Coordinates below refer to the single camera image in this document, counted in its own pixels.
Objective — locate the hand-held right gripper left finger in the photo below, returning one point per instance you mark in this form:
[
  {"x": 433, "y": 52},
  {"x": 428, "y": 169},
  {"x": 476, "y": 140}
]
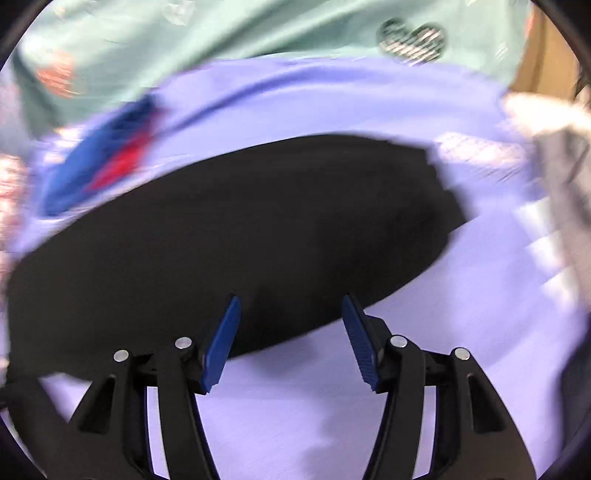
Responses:
[{"x": 220, "y": 341}]

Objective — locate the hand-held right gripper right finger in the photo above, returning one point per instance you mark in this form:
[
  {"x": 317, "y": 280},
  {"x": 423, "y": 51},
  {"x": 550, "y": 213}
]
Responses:
[{"x": 360, "y": 341}]

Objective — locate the black pants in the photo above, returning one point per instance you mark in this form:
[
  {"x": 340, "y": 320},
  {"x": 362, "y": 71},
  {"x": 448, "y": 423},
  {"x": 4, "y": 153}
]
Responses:
[{"x": 231, "y": 221}]

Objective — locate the blue and red cloth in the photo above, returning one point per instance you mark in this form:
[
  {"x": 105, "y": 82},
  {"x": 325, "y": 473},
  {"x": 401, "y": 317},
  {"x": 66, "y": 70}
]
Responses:
[{"x": 92, "y": 157}]

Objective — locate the lavender bed sheet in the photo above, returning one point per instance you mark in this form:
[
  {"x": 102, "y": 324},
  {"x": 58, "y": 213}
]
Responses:
[{"x": 323, "y": 106}]

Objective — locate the red and white floral pillow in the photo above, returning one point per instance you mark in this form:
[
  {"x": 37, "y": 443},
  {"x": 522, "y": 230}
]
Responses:
[{"x": 11, "y": 194}]

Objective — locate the white and grey cloth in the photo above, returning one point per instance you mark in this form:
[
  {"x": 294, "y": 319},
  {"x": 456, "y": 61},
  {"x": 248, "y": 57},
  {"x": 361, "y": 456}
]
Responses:
[{"x": 554, "y": 152}]

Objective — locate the green printed cloth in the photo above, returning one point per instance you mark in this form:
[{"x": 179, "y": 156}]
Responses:
[{"x": 231, "y": 32}]

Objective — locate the brown wooden panel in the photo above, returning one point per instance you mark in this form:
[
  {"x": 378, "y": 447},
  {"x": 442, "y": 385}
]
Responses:
[{"x": 549, "y": 60}]

